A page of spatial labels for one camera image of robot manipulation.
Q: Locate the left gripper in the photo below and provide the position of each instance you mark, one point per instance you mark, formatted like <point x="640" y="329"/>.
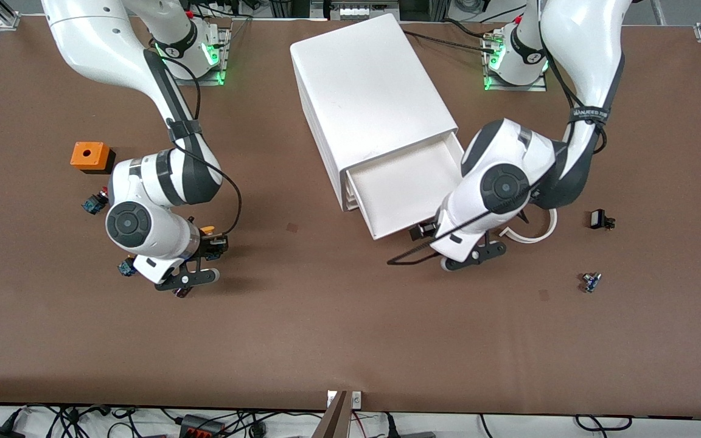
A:
<point x="425" y="230"/>

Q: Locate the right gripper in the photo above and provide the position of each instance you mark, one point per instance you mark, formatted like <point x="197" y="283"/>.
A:
<point x="207" y="245"/>

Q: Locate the white drawer cabinet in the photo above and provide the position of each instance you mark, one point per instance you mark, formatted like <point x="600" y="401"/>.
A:
<point x="369" y="91"/>

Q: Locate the small black switch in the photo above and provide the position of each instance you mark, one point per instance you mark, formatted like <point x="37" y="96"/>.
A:
<point x="599" y="219"/>

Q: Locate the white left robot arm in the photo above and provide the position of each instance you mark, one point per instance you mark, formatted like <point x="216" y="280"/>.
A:
<point x="502" y="182"/>

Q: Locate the green push button switch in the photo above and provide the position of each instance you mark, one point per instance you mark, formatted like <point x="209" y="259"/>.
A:
<point x="126" y="267"/>

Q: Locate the white curved plastic piece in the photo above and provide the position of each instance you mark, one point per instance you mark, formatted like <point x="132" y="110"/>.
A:
<point x="539" y="236"/>

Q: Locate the small white bracket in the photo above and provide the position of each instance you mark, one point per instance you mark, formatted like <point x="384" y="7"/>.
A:
<point x="331" y="398"/>
<point x="356" y="399"/>

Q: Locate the brown wooden post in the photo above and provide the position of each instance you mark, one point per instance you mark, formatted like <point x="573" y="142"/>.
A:
<point x="333" y="420"/>

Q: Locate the red push button switch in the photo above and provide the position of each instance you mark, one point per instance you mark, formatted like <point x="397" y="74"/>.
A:
<point x="92" y="204"/>

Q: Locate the black power strip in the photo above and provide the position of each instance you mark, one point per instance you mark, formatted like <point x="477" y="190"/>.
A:
<point x="203" y="427"/>

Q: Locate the small blue electronic component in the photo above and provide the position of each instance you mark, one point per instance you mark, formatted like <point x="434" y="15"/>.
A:
<point x="591" y="282"/>

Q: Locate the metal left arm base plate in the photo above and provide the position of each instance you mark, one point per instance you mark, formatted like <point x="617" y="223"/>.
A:
<point x="515" y="88"/>

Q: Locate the dark brown cylindrical capacitor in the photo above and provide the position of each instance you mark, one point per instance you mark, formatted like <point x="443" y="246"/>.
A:
<point x="183" y="292"/>

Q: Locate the orange box with hole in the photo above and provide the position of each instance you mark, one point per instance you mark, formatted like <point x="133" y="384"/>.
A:
<point x="87" y="155"/>

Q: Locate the black power adapter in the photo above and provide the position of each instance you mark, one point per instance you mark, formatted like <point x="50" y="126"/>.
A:
<point x="0" y="433"/>

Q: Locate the white plastic drawer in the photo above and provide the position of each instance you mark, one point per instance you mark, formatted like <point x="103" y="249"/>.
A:
<point x="352" y="202"/>
<point x="405" y="188"/>
<point x="350" y="187"/>

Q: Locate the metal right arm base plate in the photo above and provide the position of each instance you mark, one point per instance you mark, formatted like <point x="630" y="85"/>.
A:
<point x="226" y="55"/>

